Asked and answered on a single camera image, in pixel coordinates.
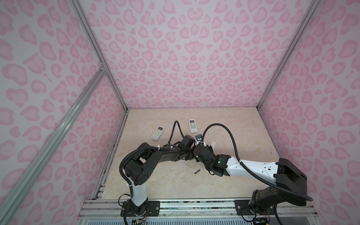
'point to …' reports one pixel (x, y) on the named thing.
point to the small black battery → (198, 171)
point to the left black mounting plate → (151, 208)
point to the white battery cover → (213, 144)
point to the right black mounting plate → (242, 208)
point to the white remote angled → (157, 132)
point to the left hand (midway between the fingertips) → (202, 152)
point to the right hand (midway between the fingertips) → (198, 146)
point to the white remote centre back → (193, 125)
